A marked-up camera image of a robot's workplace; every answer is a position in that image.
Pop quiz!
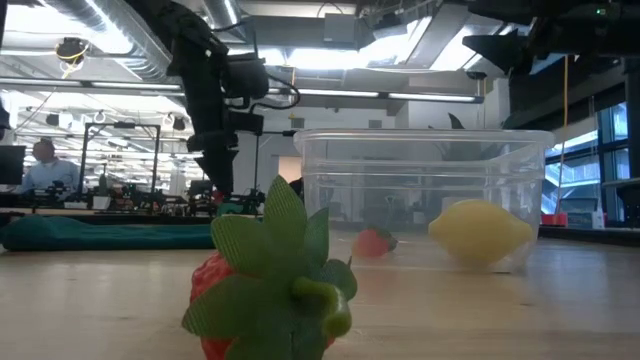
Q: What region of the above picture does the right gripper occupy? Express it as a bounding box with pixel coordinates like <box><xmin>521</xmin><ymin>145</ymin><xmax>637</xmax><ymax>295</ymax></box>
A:
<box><xmin>461</xmin><ymin>18</ymin><xmax>640</xmax><ymax>77</ymax></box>

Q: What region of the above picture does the grey ceiling box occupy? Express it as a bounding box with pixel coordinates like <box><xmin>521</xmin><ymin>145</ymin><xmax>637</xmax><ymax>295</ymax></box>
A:
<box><xmin>322</xmin><ymin>12</ymin><xmax>376</xmax><ymax>49</ymax></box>

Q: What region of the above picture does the yellow toy lemon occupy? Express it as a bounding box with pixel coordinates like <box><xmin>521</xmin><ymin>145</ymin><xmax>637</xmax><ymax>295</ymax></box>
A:
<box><xmin>427</xmin><ymin>198</ymin><xmax>535</xmax><ymax>267</ymax></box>

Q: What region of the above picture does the silver ventilation duct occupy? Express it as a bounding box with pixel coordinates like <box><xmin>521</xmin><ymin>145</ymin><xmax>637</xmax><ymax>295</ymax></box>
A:
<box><xmin>29</xmin><ymin>0</ymin><xmax>176</xmax><ymax>81</ymax></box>

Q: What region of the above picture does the dark green cloth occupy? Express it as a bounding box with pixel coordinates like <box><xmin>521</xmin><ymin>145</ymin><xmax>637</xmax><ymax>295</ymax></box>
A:
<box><xmin>0</xmin><ymin>214</ymin><xmax>217</xmax><ymax>253</ymax></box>

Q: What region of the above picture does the black gantry frame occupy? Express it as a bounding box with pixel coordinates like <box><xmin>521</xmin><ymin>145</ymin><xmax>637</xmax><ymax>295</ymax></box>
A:
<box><xmin>78</xmin><ymin>122</ymin><xmax>162</xmax><ymax>201</ymax></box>
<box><xmin>253</xmin><ymin>129</ymin><xmax>301</xmax><ymax>216</ymax></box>

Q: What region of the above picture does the clear plastic tupperware container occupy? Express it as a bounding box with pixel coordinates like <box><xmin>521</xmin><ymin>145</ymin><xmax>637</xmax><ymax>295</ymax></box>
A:
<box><xmin>292</xmin><ymin>127</ymin><xmax>556</xmax><ymax>275</ymax></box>

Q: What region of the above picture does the window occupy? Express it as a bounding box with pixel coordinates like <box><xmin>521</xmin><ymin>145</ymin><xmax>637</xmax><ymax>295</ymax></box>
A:
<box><xmin>542</xmin><ymin>99</ymin><xmax>632</xmax><ymax>229</ymax></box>

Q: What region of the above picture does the red toy strawberry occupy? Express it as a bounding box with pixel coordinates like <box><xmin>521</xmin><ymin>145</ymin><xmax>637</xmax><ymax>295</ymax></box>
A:
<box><xmin>181</xmin><ymin>174</ymin><xmax>359</xmax><ymax>360</ymax></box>
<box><xmin>351</xmin><ymin>225</ymin><xmax>400</xmax><ymax>260</ymax></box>

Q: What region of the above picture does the black computer monitor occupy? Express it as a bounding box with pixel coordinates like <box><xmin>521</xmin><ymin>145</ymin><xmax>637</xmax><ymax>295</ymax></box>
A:
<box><xmin>187</xmin><ymin>178</ymin><xmax>216</xmax><ymax>198</ymax></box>
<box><xmin>0</xmin><ymin>144</ymin><xmax>27</xmax><ymax>186</ymax></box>

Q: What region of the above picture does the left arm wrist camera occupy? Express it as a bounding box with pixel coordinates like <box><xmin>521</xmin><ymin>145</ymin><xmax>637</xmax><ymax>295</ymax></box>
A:
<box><xmin>222</xmin><ymin>52</ymin><xmax>271</xmax><ymax>101</ymax></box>

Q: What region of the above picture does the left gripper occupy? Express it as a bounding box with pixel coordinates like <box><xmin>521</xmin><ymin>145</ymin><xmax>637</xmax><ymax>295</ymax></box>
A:
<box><xmin>181</xmin><ymin>53</ymin><xmax>241</xmax><ymax>198</ymax></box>

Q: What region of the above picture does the black yellow cable reel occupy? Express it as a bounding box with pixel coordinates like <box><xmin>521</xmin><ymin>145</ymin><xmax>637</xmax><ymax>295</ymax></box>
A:
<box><xmin>53</xmin><ymin>36</ymin><xmax>92</xmax><ymax>80</ymax></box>

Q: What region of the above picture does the person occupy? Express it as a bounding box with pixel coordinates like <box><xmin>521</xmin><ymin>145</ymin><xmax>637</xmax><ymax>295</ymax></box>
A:
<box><xmin>21</xmin><ymin>138</ymin><xmax>82</xmax><ymax>195</ymax></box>

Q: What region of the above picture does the black aluminium table frame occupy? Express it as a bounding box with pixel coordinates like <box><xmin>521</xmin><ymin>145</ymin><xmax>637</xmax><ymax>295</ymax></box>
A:
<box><xmin>0</xmin><ymin>208</ymin><xmax>640</xmax><ymax>247</ymax></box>

